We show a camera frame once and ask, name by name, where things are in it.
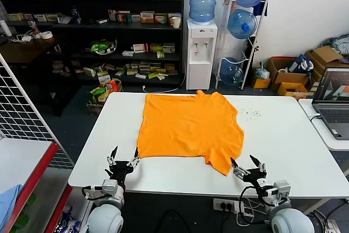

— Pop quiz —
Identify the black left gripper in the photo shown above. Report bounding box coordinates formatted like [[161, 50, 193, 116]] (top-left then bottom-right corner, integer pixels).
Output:
[[105, 146, 141, 184]]

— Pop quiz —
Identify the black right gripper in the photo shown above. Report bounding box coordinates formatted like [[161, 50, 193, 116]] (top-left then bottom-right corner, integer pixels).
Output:
[[230, 155, 268, 189]]

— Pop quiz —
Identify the orange t-shirt with white print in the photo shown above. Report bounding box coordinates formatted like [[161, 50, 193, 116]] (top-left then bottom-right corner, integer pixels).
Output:
[[137, 90, 245, 177]]

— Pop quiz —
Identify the pile of grey blue clothes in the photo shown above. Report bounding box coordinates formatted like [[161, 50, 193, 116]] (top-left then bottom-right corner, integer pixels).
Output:
[[320, 33, 349, 63]]

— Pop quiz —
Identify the large white table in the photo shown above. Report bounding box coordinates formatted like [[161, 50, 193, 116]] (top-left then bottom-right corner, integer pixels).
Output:
[[68, 92, 349, 214]]

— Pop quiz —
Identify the white power strip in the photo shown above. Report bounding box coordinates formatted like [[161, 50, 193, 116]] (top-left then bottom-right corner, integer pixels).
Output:
[[213, 198, 245, 213], [322, 218, 340, 233]]

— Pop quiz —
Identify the cardboard box of snacks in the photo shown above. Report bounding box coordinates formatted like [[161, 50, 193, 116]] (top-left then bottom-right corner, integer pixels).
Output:
[[86, 77, 123, 116]]

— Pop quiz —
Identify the blue white plastic package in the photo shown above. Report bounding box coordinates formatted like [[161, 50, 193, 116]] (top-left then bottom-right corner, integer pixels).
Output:
[[56, 205, 82, 233]]

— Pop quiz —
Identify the small white side table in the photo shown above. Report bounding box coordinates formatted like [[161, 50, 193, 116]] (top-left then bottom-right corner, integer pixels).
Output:
[[298, 98, 349, 152]]

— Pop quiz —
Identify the small yellow cardboard box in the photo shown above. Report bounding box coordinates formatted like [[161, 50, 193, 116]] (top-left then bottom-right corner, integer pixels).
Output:
[[250, 76, 272, 89]]

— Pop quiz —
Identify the flat yellow cardboard box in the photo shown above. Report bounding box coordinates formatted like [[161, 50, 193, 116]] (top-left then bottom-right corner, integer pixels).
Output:
[[277, 82, 309, 100]]

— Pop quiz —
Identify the white jug rack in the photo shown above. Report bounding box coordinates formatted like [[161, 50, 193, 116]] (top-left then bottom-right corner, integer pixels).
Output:
[[214, 0, 269, 91]]

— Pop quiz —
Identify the crumpled clear plastic bag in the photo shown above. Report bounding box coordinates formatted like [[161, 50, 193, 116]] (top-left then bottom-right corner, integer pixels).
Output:
[[255, 62, 270, 80]]

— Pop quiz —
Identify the blue water jug without cap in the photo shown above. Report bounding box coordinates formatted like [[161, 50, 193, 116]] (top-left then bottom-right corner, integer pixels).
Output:
[[219, 57, 244, 86]]

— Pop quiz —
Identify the red edged white cart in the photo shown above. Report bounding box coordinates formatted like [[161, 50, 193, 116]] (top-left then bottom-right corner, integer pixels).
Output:
[[0, 138, 73, 233]]

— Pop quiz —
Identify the grey open laptop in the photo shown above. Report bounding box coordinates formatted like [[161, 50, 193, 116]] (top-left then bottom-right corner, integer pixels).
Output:
[[311, 67, 349, 141]]

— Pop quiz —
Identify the large brown cardboard box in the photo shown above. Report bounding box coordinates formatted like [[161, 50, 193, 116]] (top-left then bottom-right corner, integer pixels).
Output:
[[266, 56, 310, 92]]

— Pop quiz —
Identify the bowl with green packets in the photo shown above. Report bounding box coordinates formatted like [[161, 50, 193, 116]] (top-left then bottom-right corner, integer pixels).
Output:
[[86, 38, 118, 55]]

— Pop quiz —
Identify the black stand behind rack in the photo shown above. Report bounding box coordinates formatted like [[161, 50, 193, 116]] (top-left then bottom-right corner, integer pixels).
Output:
[[244, 36, 260, 66]]

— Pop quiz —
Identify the white water dispenser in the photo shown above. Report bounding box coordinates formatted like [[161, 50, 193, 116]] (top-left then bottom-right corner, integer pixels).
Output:
[[186, 19, 218, 91]]

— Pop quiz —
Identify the light blue cloth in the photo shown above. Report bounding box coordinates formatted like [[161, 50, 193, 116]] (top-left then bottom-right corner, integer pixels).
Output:
[[0, 184, 24, 233]]

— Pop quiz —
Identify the black shelf unit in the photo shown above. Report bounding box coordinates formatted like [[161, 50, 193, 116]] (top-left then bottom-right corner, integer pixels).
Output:
[[0, 0, 185, 87]]

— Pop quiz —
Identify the open tan cardboard box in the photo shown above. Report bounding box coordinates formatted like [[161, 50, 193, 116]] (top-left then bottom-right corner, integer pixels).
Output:
[[304, 46, 349, 88]]

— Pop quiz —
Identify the orange white medicine box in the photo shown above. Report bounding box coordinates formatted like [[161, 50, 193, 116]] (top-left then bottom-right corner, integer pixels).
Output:
[[140, 11, 155, 24]]

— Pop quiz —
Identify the dark brown desk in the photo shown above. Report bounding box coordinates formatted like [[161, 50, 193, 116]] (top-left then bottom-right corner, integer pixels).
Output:
[[0, 35, 69, 116]]

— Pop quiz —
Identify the dark blue drink bottle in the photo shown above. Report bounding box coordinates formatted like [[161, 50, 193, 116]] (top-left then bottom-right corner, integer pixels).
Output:
[[70, 5, 82, 25]]

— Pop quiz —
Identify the clear pink drink bottle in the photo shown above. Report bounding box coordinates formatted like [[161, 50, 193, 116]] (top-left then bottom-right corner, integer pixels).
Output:
[[27, 19, 38, 39]]

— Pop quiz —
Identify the dark blue cloth on rack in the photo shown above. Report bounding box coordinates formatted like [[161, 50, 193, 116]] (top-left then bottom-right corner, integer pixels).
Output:
[[253, 0, 269, 17]]

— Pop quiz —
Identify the upright blue water jug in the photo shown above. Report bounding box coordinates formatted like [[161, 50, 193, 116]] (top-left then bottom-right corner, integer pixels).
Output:
[[189, 0, 220, 25]]

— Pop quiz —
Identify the white cylinder roll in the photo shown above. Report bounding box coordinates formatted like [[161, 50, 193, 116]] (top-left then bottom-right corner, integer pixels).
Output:
[[0, 20, 13, 37]]

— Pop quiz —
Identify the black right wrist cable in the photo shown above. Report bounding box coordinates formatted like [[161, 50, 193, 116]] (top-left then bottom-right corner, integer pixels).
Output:
[[239, 186, 263, 213]]

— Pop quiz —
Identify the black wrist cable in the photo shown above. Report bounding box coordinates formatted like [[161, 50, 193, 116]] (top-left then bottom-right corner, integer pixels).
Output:
[[81, 186, 104, 200], [239, 186, 263, 213]]

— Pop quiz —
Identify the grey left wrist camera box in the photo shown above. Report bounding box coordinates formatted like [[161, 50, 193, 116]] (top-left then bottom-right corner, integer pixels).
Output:
[[101, 179, 118, 194]]

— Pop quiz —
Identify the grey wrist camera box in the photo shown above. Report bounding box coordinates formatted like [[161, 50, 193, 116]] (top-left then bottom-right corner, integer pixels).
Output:
[[101, 179, 118, 194], [272, 180, 291, 204]]

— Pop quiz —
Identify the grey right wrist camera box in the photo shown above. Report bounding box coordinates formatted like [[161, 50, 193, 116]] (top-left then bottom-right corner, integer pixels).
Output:
[[272, 180, 291, 204]]

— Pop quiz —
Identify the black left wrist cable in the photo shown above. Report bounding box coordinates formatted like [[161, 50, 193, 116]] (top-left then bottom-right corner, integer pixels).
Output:
[[81, 186, 104, 200]]

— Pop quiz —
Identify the black floor cable loop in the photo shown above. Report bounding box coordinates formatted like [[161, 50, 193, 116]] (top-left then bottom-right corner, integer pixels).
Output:
[[157, 209, 191, 233]]

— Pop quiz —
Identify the white floor cable with plug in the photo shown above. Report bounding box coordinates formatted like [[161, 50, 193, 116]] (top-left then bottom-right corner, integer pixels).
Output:
[[141, 73, 188, 93]]

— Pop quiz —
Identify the white wire grid panel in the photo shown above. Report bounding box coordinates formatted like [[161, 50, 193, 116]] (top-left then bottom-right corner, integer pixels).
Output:
[[0, 52, 74, 167]]

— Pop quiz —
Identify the blue bag with white handles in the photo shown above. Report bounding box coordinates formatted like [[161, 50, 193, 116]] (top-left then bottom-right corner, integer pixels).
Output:
[[287, 54, 315, 75]]

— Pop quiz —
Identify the white adapter with cable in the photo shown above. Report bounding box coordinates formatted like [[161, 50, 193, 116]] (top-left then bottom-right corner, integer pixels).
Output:
[[15, 33, 34, 43]]

